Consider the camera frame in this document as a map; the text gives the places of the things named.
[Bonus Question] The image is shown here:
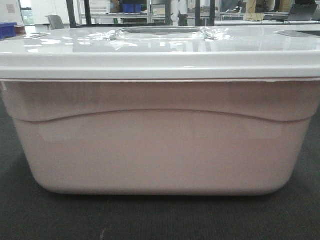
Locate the blue bin on shelf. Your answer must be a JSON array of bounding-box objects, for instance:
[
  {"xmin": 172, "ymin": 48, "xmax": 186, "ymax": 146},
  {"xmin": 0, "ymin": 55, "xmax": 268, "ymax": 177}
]
[{"xmin": 121, "ymin": 3, "xmax": 142, "ymax": 13}]

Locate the white basket on shelf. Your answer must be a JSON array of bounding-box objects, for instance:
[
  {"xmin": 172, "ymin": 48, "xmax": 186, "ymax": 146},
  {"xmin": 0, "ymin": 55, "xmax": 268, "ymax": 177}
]
[{"xmin": 89, "ymin": 0, "xmax": 111, "ymax": 14}]

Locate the white long table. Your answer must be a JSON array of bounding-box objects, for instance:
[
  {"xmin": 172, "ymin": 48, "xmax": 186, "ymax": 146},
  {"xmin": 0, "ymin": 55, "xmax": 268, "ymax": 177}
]
[{"xmin": 214, "ymin": 20, "xmax": 320, "ymax": 27}]

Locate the cardboard box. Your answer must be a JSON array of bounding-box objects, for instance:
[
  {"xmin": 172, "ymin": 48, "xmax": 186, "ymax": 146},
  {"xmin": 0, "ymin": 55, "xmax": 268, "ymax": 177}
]
[{"xmin": 243, "ymin": 0, "xmax": 264, "ymax": 22}]

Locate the grey office chair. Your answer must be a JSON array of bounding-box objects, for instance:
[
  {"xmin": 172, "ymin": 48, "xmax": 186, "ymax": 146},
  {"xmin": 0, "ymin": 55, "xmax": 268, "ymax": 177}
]
[{"xmin": 45, "ymin": 14, "xmax": 65, "ymax": 30}]

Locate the grey laptop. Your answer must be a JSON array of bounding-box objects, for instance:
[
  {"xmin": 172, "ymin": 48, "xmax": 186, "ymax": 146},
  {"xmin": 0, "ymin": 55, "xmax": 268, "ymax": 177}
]
[{"xmin": 284, "ymin": 4, "xmax": 318, "ymax": 22}]

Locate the blue plastic crate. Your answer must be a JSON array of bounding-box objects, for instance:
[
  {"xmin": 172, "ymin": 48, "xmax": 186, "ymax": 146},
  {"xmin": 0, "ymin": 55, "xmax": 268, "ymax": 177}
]
[{"xmin": 0, "ymin": 22, "xmax": 17, "ymax": 40}]

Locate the black metal frame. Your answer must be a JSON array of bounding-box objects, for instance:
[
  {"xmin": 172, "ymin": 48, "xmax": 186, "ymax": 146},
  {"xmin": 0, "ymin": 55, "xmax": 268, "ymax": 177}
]
[{"xmin": 66, "ymin": 0, "xmax": 218, "ymax": 29}]

